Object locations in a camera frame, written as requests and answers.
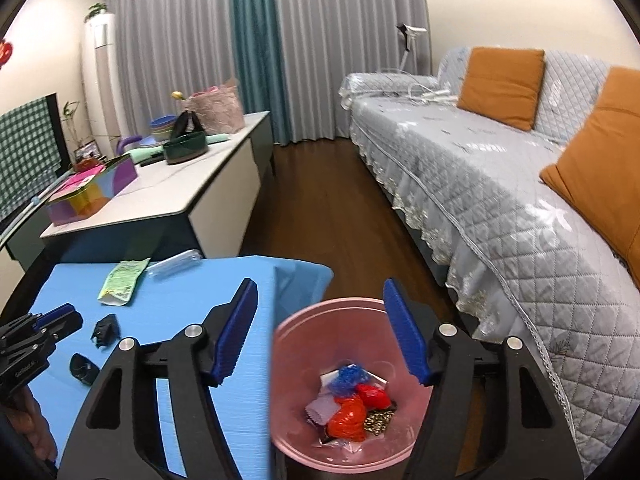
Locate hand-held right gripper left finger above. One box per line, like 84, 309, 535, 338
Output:
57, 277, 258, 480

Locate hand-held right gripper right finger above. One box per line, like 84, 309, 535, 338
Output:
382, 277, 586, 480

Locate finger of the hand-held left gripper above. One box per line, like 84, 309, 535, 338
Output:
35, 304, 76, 328
42, 312, 84, 348

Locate pink plastic bin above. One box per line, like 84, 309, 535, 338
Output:
270, 297, 436, 472

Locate smooth red plastic bag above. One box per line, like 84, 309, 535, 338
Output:
356, 384, 392, 411

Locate blue plastic bag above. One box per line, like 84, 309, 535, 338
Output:
330, 364, 373, 397

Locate brown patterned wrapper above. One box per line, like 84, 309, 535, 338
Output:
364, 410, 396, 436

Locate textured red plastic bag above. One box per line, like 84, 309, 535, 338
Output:
327, 400, 371, 443

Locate lavender paper piece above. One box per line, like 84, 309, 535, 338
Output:
306, 395, 341, 426

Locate person's left hand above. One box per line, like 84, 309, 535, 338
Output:
0, 387, 58, 463

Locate black plastic piece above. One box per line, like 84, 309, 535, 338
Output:
91, 314, 121, 348
69, 353, 98, 386

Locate blue tablecloth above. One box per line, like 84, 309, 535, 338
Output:
27, 256, 335, 480

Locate light green packet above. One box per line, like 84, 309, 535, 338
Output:
99, 257, 152, 306

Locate clear plastic wrapper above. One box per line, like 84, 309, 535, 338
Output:
145, 249, 205, 281

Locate colourful box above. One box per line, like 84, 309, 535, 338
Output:
46, 155, 139, 227

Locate white long table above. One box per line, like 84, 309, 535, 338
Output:
10, 110, 276, 273

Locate green checked cloth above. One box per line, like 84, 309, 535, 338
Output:
0, 96, 61, 221

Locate grey quilted sofa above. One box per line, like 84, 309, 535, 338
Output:
340, 45, 640, 466

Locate black television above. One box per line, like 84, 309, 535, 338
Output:
0, 92, 72, 241

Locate dark green box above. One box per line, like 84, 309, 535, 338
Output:
162, 131, 210, 167

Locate bamboo plant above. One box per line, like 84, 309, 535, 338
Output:
62, 101, 83, 161

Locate stack of plastic bowls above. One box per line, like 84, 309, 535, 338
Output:
148, 115, 177, 143

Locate black folded item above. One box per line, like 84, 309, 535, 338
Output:
170, 110, 207, 142

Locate pink fabric basket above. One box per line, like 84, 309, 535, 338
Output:
181, 79, 246, 136

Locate white standing air conditioner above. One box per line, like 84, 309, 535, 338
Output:
80, 14, 123, 158

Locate orange cushion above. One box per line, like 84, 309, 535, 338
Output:
456, 46, 546, 132
540, 65, 640, 286

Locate white floor lamp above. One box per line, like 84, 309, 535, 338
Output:
396, 22, 428, 73

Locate teal curtain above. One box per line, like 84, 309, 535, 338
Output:
229, 0, 293, 148

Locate grey curtain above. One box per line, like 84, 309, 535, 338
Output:
270, 0, 433, 146
102, 0, 243, 136

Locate white cables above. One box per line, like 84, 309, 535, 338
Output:
377, 67, 458, 106

